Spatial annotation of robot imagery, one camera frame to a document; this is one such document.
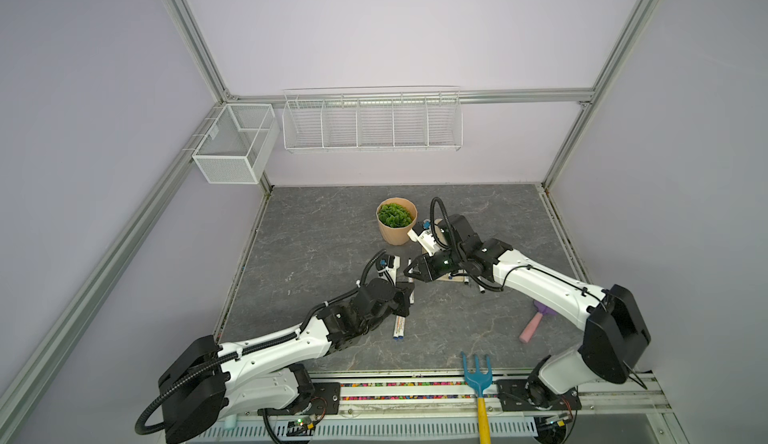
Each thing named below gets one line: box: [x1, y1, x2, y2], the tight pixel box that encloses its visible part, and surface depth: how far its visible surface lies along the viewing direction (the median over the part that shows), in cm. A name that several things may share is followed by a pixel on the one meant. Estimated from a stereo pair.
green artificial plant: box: [378, 203, 413, 228], surface depth 98 cm
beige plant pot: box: [376, 197, 418, 246], surface depth 98 cm
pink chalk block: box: [519, 312, 543, 343], surface depth 84 cm
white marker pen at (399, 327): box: [393, 315, 406, 340], surface depth 86 cm
